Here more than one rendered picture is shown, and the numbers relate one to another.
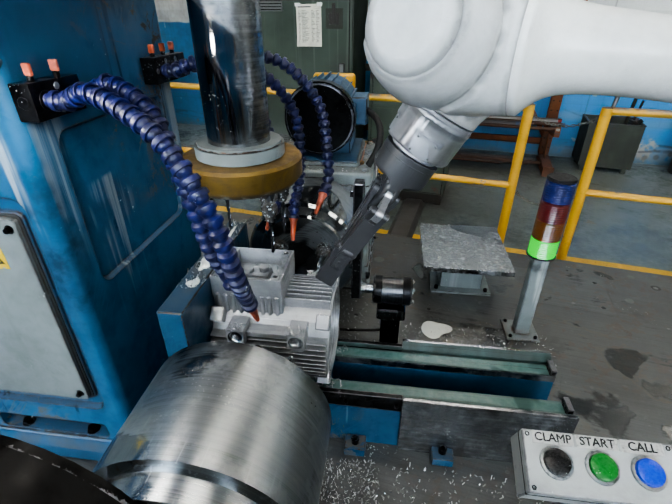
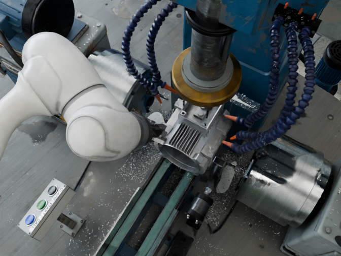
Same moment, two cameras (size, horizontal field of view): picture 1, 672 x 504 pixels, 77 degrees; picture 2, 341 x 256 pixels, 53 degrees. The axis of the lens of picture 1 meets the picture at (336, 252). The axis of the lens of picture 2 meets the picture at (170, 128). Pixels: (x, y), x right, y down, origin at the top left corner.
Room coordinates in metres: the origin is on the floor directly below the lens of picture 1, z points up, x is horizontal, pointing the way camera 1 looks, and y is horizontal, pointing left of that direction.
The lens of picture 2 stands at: (0.74, -0.35, 2.07)
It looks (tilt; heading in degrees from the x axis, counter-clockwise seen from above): 65 degrees down; 116
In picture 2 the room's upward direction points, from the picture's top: 2 degrees counter-clockwise
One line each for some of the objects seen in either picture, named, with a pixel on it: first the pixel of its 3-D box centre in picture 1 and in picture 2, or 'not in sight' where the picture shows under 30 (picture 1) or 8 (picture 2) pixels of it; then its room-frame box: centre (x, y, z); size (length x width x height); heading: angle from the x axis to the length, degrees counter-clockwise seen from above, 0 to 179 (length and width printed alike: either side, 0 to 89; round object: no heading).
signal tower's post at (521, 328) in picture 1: (538, 262); not in sight; (0.84, -0.47, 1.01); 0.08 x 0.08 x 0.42; 83
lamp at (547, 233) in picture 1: (548, 228); not in sight; (0.84, -0.47, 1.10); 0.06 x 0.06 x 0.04
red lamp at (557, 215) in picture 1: (553, 209); not in sight; (0.84, -0.47, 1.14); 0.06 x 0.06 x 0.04
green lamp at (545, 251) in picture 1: (543, 246); not in sight; (0.84, -0.47, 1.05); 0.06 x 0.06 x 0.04
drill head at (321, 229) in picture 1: (312, 230); (288, 181); (0.94, 0.06, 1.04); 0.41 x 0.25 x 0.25; 173
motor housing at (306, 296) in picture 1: (281, 323); (193, 134); (0.61, 0.10, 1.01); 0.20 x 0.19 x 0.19; 83
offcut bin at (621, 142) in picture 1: (611, 130); not in sight; (4.46, -2.88, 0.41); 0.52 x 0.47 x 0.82; 72
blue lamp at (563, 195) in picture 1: (558, 190); not in sight; (0.84, -0.47, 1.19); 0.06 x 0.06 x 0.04
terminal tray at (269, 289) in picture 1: (255, 279); (201, 112); (0.62, 0.14, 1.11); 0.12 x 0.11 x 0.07; 83
